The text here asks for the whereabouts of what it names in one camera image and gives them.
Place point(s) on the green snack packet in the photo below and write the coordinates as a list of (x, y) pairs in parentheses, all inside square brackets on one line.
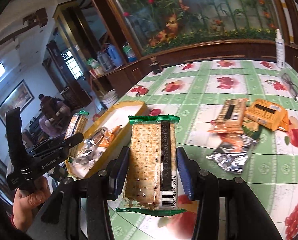
[(251, 129)]

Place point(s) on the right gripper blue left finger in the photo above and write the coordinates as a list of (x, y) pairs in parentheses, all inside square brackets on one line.
[(118, 174)]

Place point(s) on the silver foil snack bag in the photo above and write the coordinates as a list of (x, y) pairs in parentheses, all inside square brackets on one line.
[(234, 152)]

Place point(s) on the small dark ink bottle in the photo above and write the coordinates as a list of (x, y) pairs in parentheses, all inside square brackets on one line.
[(155, 66)]

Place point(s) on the green cracker packet with barcode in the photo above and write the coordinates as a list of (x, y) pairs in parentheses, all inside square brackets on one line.
[(151, 184)]

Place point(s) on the orange snack packet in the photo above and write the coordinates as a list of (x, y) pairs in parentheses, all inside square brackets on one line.
[(268, 114)]

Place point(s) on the green-label plastic bottle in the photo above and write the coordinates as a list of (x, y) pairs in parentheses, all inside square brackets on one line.
[(129, 52)]

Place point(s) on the orange-edged cracker packet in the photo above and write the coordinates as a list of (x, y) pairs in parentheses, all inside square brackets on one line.
[(230, 118)]

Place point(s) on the blue thermos jug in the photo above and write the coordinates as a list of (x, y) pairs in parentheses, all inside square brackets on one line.
[(114, 55)]

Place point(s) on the person's left hand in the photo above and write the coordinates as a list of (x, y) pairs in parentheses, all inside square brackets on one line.
[(23, 206)]

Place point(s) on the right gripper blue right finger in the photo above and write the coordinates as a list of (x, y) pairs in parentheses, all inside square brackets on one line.
[(189, 172)]

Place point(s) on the yellow cardboard tray box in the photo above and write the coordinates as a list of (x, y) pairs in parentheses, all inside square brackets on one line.
[(104, 139)]

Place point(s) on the red broom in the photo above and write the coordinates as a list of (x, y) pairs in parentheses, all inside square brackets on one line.
[(98, 107)]

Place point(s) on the framed wall painting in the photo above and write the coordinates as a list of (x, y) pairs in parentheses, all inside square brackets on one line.
[(20, 97)]

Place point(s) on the white plastic bucket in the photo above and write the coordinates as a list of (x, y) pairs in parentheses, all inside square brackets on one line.
[(110, 98)]

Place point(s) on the white spray bottle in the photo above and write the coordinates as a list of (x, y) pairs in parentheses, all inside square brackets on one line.
[(280, 49)]

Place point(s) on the black eyeglasses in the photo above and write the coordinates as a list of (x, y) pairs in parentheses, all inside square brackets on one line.
[(290, 85)]

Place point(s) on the clear plastic water jug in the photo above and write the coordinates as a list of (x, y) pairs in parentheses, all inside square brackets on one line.
[(104, 60)]

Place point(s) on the dark wooden cabinet counter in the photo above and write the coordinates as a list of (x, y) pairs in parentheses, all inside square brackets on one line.
[(123, 78)]

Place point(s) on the large floral aquarium panel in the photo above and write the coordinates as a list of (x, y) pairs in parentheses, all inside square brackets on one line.
[(159, 25)]

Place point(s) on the seated person in background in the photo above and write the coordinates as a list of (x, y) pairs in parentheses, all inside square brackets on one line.
[(55, 115)]

